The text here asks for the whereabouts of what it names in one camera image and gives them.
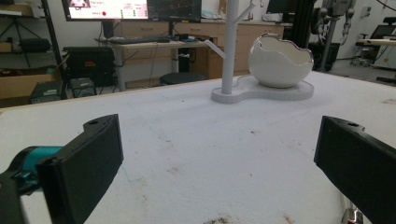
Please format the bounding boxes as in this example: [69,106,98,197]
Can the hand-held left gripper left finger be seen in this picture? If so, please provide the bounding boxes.
[35,113,124,224]

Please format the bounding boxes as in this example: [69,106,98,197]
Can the dark computer monitor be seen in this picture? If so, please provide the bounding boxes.
[147,0,203,23]

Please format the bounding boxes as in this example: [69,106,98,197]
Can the small black electronics box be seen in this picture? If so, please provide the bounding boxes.
[29,80,64,105]

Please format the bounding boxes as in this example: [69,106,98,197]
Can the white tree-shaped stand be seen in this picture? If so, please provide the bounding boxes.
[204,0,315,105]

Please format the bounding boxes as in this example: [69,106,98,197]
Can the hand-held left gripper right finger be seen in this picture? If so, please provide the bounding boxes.
[313,115,396,224]

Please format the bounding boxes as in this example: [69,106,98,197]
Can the light wooden desk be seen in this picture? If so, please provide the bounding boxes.
[94,36,216,92]

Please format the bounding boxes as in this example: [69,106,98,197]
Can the white eggshell-shaped bowl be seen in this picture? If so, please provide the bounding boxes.
[247,33,315,89]

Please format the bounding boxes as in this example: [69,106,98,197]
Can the black equipment case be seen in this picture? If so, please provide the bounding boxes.
[62,46,117,88]

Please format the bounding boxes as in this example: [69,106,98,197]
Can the black round stool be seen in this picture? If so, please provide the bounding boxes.
[159,72,207,87]

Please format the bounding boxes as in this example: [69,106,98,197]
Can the black keyboard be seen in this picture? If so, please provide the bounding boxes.
[106,35,172,45]

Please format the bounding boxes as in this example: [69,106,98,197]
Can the black metal shelf rack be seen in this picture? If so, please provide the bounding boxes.
[0,0,68,101]

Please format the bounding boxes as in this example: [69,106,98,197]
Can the wooden cabinet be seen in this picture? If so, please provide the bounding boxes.
[113,19,286,80]

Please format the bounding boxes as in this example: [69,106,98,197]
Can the cardboard box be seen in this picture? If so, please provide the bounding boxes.
[0,67,63,101]

